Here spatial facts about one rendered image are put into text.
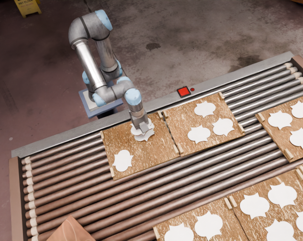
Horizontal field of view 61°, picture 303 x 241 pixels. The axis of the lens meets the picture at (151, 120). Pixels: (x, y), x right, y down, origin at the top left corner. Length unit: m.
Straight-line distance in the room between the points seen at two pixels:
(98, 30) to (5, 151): 2.08
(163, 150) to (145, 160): 0.12
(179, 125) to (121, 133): 0.37
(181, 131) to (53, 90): 2.17
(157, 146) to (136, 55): 2.10
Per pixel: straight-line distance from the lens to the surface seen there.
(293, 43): 3.77
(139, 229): 1.44
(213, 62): 3.33
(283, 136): 1.69
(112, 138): 1.64
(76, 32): 1.45
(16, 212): 1.67
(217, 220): 1.42
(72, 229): 1.40
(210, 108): 1.70
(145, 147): 1.57
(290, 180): 1.58
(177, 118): 1.66
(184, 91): 1.80
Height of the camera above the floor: 2.32
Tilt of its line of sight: 56 degrees down
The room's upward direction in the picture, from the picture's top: 11 degrees counter-clockwise
